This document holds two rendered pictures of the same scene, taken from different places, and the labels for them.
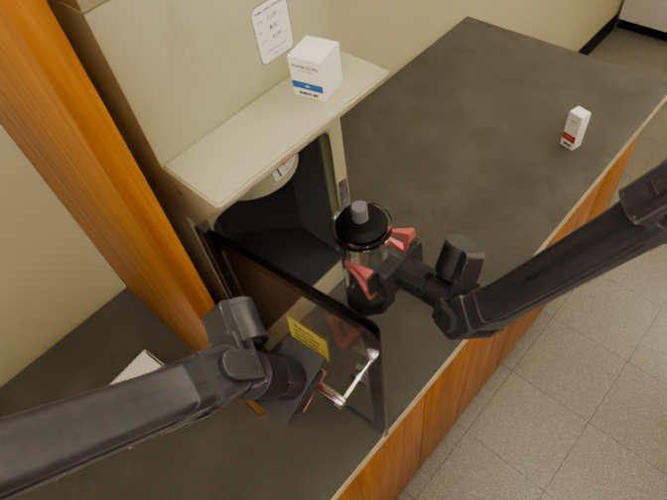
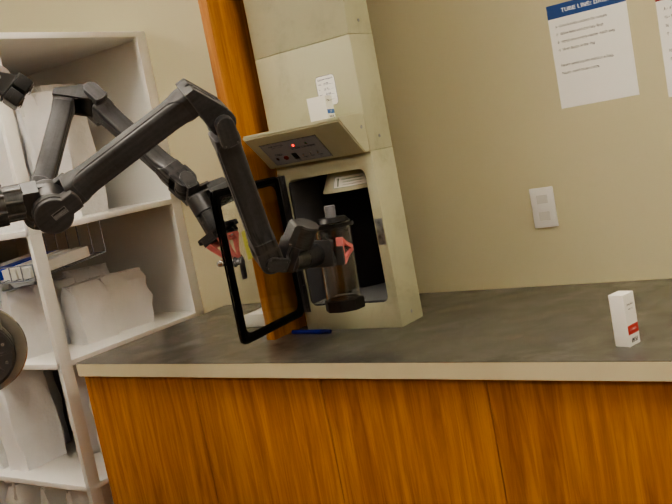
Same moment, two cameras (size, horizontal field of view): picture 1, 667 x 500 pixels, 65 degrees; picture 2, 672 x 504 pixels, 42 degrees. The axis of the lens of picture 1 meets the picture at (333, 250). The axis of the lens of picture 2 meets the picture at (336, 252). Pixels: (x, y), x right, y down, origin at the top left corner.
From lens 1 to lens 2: 224 cm
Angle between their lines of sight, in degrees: 76
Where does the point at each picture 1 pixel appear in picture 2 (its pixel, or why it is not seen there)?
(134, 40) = (267, 74)
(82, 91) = (217, 71)
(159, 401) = (158, 157)
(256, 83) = not seen: hidden behind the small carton
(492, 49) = not seen: outside the picture
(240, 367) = (185, 178)
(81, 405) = not seen: hidden behind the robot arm
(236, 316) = (219, 184)
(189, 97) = (284, 106)
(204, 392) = (168, 168)
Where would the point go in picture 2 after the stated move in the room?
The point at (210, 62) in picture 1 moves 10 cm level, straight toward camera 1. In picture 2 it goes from (295, 95) to (261, 100)
